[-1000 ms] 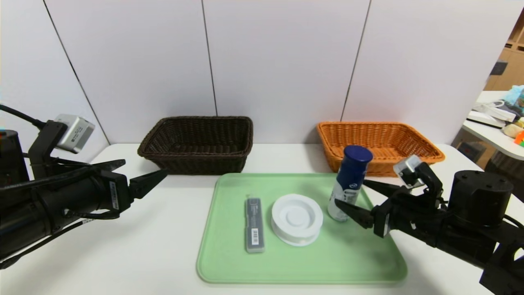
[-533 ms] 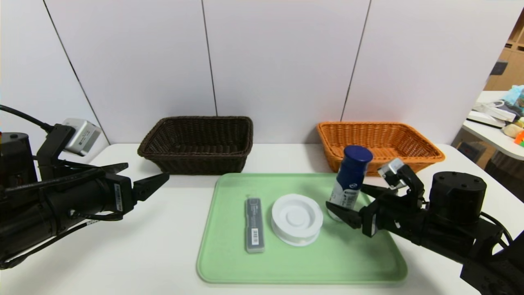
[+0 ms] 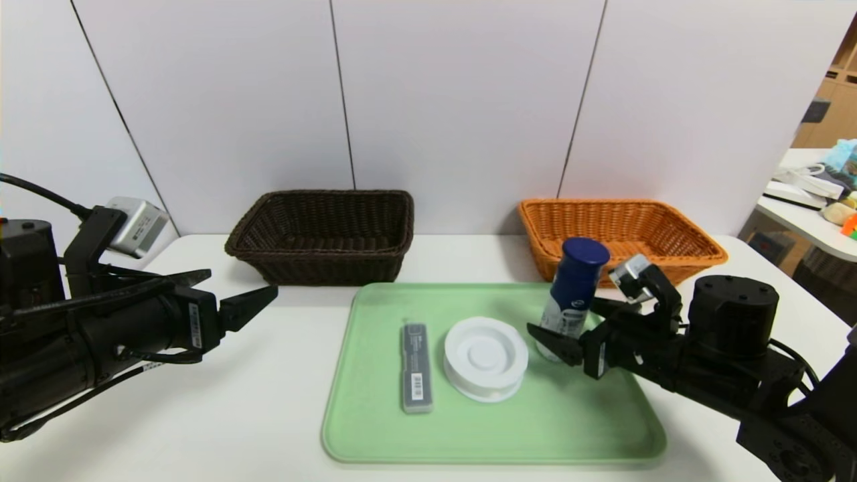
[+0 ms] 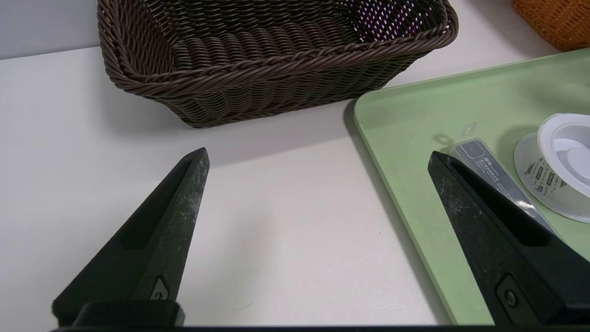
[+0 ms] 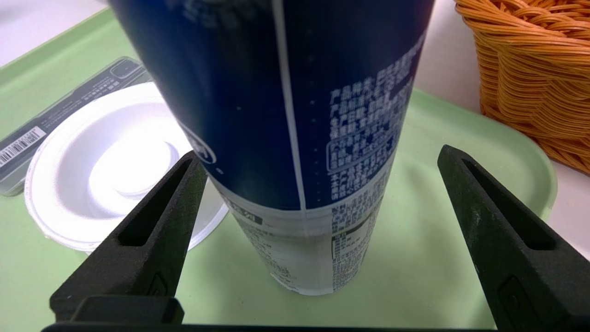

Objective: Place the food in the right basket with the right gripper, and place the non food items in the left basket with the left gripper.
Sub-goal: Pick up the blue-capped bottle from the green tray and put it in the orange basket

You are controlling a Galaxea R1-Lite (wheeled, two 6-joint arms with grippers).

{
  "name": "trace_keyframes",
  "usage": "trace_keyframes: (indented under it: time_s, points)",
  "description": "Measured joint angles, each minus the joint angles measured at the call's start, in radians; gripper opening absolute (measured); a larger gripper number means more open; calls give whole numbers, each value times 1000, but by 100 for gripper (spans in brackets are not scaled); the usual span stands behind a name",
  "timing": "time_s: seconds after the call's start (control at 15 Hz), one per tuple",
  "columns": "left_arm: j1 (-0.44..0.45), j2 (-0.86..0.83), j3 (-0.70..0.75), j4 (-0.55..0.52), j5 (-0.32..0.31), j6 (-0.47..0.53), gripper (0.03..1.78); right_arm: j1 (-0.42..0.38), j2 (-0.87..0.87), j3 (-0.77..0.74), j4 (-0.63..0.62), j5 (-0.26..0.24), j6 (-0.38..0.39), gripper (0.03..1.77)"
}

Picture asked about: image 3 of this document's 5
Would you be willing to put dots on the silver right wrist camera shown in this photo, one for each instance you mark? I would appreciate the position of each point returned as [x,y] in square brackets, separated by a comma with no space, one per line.
[629,274]

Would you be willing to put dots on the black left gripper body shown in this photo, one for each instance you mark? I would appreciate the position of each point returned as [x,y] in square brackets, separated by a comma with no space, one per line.
[199,324]

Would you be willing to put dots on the light blue cloth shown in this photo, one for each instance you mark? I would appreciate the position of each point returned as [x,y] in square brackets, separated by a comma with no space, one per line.
[842,157]

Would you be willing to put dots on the beige plush toy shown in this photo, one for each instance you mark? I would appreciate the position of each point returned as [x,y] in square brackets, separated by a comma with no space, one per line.
[837,213]

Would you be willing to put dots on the white side table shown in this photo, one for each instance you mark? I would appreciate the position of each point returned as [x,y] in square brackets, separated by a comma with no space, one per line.
[803,227]

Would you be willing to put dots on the orange wicker basket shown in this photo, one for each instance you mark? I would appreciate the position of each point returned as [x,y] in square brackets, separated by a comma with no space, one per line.
[676,234]

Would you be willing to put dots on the white power strip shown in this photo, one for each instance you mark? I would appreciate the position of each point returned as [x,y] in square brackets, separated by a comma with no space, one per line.
[797,186]

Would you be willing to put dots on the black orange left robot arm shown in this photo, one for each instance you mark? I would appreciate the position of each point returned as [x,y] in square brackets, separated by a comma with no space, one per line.
[67,355]

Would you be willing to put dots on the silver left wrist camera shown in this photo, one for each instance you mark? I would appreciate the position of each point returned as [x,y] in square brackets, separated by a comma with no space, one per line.
[137,227]

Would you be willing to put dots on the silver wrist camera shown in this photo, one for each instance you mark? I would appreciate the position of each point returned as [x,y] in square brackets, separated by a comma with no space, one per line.
[137,227]
[629,274]

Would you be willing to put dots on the orange green toy block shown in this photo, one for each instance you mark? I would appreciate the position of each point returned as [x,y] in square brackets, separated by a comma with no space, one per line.
[850,226]

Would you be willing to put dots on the wooden shelf unit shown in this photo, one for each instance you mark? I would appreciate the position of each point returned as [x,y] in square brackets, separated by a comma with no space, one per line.
[837,100]

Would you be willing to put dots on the dark brown wicker basket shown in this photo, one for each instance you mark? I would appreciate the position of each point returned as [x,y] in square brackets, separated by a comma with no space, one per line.
[321,268]

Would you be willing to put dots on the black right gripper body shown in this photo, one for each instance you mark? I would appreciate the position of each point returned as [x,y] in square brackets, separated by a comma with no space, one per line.
[598,355]

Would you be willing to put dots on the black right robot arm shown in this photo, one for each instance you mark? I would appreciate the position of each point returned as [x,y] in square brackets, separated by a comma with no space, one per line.
[736,321]

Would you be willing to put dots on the white round plastic spool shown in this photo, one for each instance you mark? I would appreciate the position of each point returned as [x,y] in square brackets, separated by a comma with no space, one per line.
[485,358]

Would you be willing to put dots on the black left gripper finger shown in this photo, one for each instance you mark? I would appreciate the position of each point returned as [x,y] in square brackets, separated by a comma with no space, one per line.
[241,311]
[184,278]

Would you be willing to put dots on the blue white bottle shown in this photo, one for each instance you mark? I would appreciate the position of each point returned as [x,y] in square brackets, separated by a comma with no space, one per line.
[579,274]

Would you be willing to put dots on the light green plastic tray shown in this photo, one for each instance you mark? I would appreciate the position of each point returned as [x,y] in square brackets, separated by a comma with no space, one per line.
[569,422]

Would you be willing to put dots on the dark brown storage bin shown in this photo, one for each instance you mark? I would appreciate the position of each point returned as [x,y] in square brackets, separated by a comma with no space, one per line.
[823,274]

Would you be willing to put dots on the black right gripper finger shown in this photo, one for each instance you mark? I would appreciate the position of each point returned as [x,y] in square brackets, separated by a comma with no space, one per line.
[610,309]
[559,348]

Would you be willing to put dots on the grey pencil lead case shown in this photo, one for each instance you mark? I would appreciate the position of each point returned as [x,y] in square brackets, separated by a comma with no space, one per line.
[416,361]

